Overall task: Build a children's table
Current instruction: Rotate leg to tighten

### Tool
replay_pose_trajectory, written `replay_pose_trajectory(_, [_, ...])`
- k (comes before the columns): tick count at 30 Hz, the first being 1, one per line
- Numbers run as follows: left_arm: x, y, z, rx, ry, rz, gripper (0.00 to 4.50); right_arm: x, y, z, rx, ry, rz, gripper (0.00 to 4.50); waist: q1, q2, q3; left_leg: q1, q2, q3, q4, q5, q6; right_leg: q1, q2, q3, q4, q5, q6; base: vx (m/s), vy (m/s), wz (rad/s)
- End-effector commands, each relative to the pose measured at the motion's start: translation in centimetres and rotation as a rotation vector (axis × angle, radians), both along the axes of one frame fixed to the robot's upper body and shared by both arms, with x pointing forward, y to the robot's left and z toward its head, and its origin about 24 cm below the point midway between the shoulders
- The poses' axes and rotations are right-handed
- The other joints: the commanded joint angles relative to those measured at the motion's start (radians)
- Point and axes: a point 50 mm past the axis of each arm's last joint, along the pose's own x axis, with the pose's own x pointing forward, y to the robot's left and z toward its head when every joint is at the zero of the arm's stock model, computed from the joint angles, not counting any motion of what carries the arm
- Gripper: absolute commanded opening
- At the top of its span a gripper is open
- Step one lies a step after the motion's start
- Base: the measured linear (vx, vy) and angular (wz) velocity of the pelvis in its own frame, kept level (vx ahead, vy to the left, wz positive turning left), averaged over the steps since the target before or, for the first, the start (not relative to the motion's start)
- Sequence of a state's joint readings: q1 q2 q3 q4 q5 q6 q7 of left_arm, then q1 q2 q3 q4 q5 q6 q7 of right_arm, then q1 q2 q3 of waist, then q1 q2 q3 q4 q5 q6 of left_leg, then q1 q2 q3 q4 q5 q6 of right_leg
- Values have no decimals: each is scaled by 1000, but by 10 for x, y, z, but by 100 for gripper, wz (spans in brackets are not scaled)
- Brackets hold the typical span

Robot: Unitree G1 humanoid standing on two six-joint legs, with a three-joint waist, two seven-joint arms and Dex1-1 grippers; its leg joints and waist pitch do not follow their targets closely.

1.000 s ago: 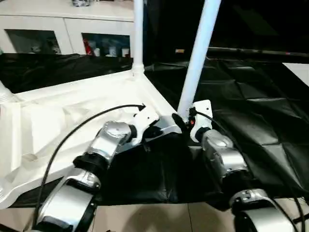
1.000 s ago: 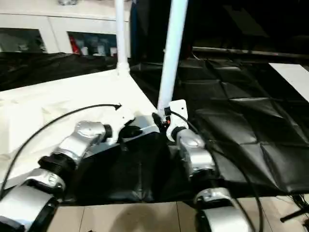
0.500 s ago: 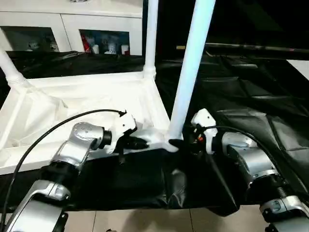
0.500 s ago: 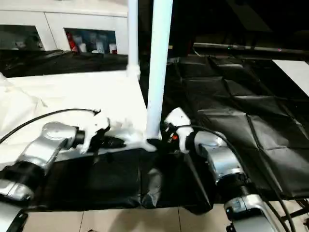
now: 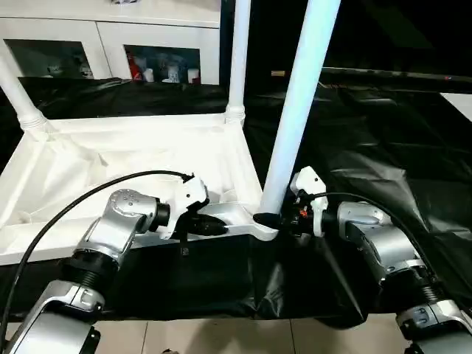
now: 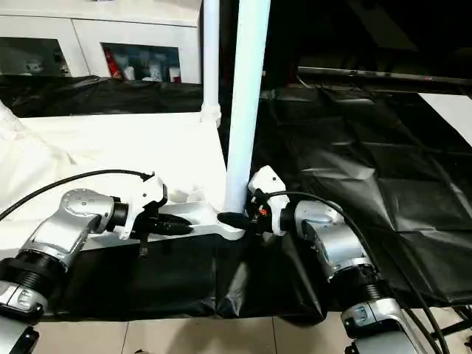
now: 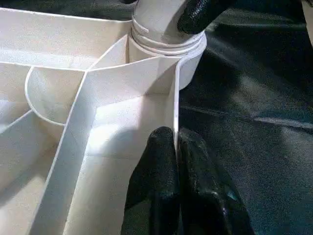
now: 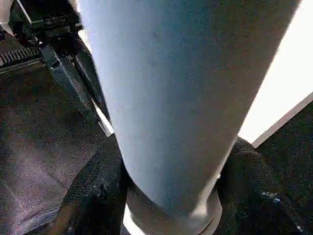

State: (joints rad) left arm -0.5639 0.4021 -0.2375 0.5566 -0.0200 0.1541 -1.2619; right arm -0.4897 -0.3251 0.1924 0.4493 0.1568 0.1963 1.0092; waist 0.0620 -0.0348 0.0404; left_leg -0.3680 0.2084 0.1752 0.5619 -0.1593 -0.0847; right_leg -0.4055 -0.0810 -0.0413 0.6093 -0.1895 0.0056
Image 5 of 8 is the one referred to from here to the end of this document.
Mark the white glass-door cabinet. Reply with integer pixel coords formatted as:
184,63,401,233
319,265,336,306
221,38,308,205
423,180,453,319
0,0,222,84

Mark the white plastic table top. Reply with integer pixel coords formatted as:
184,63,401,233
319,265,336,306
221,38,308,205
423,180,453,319
0,109,285,266

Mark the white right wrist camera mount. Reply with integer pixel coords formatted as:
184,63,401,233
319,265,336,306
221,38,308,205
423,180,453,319
289,166,330,237

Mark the black backdrop cloth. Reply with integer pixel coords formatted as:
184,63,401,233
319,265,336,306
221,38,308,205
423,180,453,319
243,0,472,93

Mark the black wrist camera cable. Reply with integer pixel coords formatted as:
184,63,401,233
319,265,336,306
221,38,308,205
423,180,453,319
0,169,195,333
304,191,440,276

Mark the black table mat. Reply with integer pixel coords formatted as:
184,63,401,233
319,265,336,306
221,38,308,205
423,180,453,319
0,73,472,329

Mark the dark metal rod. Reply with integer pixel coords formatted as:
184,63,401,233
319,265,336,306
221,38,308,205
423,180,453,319
320,66,472,83

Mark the white plastic table leg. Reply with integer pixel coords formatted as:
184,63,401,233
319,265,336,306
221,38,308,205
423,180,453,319
223,0,252,125
0,55,49,134
260,0,342,215

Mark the white flat board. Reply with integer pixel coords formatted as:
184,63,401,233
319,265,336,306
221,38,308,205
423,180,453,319
440,93,472,122

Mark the black left wrist camera cable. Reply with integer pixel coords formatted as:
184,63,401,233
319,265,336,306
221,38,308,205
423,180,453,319
0,169,195,333

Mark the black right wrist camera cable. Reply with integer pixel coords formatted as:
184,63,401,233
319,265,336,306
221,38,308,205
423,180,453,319
304,191,440,276

